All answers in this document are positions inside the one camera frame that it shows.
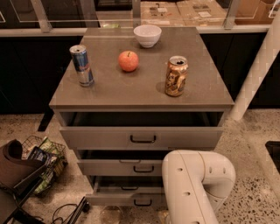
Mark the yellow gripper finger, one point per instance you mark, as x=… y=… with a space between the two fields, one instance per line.
x=164 y=217

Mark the grey bottom drawer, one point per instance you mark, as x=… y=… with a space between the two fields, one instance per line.
x=127 y=191

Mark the grey drawer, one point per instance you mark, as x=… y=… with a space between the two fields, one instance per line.
x=127 y=191
x=142 y=130
x=121 y=162

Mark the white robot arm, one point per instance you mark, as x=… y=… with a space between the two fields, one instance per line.
x=196 y=184

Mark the grey middle drawer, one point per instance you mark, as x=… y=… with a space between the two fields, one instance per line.
x=121 y=162

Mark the grey top drawer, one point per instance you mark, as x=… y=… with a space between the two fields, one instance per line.
x=142 y=130

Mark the grey drawer cabinet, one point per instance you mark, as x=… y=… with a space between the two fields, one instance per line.
x=142 y=90

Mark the black bar on floor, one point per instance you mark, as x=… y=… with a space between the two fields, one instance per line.
x=83 y=207

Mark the black object right edge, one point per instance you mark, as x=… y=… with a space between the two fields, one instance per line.
x=273 y=148

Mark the green snack bag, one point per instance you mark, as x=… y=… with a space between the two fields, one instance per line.
x=54 y=168

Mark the gold soda can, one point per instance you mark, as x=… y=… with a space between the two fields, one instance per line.
x=176 y=73

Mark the dark blue snack bag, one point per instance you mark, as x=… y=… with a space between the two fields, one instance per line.
x=40 y=155

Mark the brown chair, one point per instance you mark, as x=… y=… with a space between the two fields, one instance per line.
x=18 y=178

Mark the red apple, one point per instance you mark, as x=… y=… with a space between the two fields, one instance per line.
x=128 y=61

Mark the white ceramic bowl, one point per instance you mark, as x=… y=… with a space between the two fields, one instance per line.
x=147 y=35

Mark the blue silver energy drink can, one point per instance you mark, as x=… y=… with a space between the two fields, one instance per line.
x=81 y=65

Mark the cardboard box left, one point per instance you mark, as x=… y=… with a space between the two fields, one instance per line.
x=160 y=14

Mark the cardboard box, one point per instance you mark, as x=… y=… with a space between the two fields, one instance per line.
x=160 y=14
x=201 y=12

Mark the cardboard box right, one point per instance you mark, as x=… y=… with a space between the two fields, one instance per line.
x=201 y=12

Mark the white railing ledge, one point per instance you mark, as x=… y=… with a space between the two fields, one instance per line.
x=55 y=32

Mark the black wire basket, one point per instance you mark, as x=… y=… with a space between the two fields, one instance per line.
x=29 y=144

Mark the white diagonal post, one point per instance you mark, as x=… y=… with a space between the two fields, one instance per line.
x=263 y=60

